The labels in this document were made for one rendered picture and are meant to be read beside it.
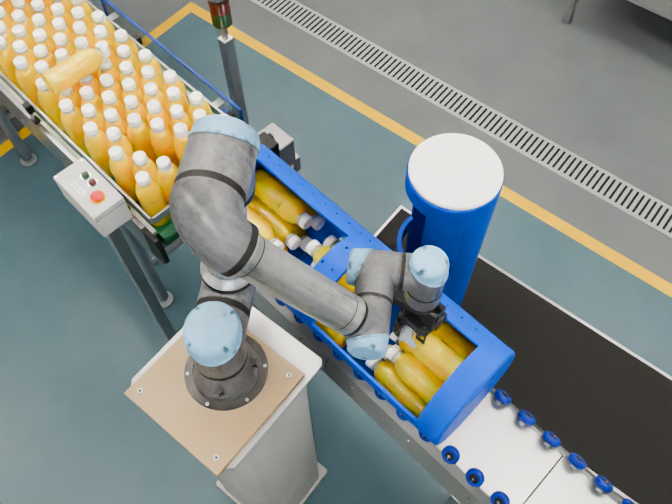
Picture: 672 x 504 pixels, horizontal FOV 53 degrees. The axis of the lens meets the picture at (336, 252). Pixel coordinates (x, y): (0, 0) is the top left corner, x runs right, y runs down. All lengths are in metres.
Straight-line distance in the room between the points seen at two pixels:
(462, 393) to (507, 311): 1.34
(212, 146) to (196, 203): 0.10
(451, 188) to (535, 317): 1.00
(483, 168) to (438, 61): 1.83
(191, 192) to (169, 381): 0.66
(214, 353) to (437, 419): 0.51
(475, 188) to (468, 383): 0.69
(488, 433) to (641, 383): 1.16
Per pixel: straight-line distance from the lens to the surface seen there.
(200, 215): 1.02
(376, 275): 1.27
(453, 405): 1.50
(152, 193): 1.98
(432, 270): 1.26
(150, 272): 2.75
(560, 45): 4.03
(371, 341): 1.21
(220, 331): 1.36
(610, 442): 2.73
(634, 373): 2.85
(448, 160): 2.03
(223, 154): 1.06
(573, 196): 3.37
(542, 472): 1.80
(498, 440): 1.79
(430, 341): 1.55
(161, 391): 1.58
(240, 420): 1.53
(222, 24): 2.21
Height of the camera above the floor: 2.62
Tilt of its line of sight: 60 degrees down
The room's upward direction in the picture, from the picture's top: 1 degrees counter-clockwise
